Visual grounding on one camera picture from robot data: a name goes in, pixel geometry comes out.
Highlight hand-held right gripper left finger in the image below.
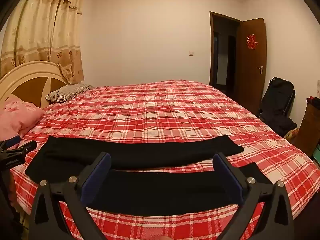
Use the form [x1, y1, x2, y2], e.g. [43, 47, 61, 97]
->
[30, 152, 112, 240]

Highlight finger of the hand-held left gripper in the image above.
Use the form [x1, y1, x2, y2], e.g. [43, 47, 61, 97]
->
[14, 140, 38, 155]
[0, 135, 21, 149]

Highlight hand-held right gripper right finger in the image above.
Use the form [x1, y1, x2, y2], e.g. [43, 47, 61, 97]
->
[213, 152, 296, 240]

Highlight black pants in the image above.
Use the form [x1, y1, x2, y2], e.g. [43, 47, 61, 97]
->
[25, 134, 273, 217]

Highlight pink floral pillow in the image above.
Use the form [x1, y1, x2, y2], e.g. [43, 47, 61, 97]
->
[0, 97, 46, 143]

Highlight cream wooden headboard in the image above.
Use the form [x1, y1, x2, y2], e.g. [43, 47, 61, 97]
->
[0, 60, 73, 108]

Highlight grey striped pillow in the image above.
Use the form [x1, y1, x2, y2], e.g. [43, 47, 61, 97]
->
[45, 84, 94, 104]

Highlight colourful patterned cushion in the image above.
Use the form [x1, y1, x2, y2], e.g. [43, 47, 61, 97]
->
[285, 128, 300, 141]

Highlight teal box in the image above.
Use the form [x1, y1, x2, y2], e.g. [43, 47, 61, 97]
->
[312, 144, 320, 166]

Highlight black folding chair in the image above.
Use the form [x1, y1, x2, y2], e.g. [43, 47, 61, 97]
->
[257, 77, 298, 138]

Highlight brown wooden cabinet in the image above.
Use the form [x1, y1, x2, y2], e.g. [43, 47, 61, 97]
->
[295, 97, 320, 158]

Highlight red plaid bed blanket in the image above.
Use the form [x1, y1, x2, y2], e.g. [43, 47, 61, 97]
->
[10, 80, 320, 240]

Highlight brown wooden door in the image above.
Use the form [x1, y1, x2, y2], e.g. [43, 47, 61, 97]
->
[236, 18, 268, 116]

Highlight red object on cabinet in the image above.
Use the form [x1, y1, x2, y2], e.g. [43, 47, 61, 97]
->
[306, 95, 320, 106]

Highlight beige floral curtain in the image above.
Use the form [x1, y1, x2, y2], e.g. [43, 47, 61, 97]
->
[0, 0, 86, 84]

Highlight red paper door decoration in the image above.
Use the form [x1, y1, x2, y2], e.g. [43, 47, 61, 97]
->
[246, 33, 258, 50]

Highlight dark wooden door frame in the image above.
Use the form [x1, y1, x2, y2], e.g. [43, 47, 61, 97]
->
[209, 11, 243, 96]

